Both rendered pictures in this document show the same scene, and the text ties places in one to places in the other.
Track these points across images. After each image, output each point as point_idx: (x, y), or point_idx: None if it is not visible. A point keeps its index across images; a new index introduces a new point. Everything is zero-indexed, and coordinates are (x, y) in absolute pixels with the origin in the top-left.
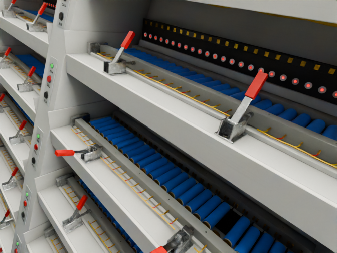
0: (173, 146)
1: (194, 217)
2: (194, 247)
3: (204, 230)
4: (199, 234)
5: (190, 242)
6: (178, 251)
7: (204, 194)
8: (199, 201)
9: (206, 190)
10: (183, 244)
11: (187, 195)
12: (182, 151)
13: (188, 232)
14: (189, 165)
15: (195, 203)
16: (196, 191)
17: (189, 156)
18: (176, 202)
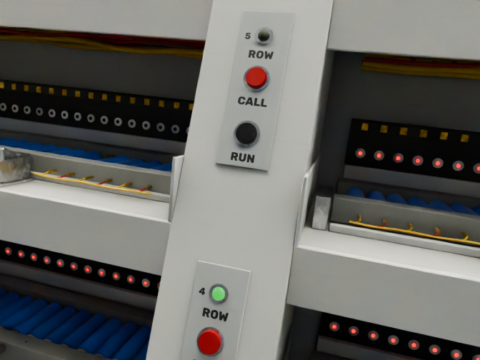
0: (2, 128)
1: (34, 151)
2: (38, 181)
3: (51, 154)
4: (42, 158)
5: (28, 177)
6: (2, 168)
7: (57, 147)
8: (47, 150)
9: (61, 146)
10: (9, 159)
11: (26, 147)
12: (20, 128)
13: (21, 153)
14: (31, 136)
15: (39, 150)
16: (43, 147)
17: (33, 130)
18: (1, 146)
